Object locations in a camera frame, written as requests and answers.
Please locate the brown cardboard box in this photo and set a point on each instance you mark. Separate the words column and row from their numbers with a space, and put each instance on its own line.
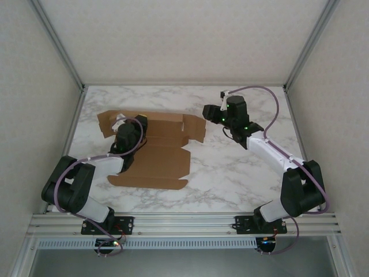
column 164, row 155

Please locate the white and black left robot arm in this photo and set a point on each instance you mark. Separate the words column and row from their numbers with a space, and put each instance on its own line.
column 72, row 187

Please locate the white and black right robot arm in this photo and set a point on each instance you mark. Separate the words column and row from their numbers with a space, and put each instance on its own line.
column 299, row 190

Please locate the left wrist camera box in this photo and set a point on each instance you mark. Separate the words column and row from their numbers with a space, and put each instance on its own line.
column 121, row 116

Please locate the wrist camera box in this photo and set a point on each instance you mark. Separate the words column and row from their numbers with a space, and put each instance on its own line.
column 223, row 94
column 121, row 116

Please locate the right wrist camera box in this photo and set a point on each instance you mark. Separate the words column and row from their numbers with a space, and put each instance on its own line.
column 223, row 94

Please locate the aluminium left side rail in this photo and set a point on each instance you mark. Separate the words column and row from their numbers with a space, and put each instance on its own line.
column 69, row 138

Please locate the aluminium right side rail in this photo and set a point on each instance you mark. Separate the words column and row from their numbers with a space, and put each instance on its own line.
column 295, row 127

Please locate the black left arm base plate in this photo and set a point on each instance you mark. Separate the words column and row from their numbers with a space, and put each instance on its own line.
column 127, row 225

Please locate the aluminium right frame post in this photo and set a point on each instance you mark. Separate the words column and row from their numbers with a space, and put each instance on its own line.
column 311, row 43

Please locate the aluminium frame post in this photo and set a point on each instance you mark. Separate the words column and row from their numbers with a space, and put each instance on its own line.
column 311, row 43
column 60, row 43

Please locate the aluminium table edge rail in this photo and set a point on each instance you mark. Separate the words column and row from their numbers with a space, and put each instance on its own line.
column 184, row 225

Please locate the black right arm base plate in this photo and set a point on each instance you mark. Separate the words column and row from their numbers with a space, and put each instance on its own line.
column 245, row 225

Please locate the aluminium left frame post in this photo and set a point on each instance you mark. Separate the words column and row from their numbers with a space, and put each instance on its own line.
column 60, row 43

